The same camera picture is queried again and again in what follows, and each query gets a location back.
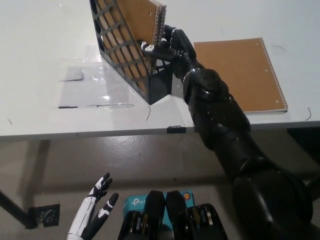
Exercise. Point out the black and white right hand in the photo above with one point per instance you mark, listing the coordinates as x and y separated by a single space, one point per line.
182 55

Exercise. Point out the white and black left hand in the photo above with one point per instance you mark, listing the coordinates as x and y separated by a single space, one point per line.
85 215

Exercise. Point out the brown spiral notebook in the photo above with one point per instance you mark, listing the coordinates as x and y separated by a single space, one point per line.
250 75
140 22

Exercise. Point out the black lattice book holder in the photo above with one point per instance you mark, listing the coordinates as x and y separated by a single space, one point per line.
157 87

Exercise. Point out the teal router box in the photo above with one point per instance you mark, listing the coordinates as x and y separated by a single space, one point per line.
133 202

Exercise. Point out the grey upright table leg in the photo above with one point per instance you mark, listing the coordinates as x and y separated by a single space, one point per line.
42 160

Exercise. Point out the black table edge clip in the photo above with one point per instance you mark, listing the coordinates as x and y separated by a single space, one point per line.
176 129

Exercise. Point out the clear plastic sheet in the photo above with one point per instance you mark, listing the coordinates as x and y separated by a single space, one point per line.
82 95

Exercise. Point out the black table support panel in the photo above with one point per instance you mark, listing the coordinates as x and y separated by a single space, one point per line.
307 137

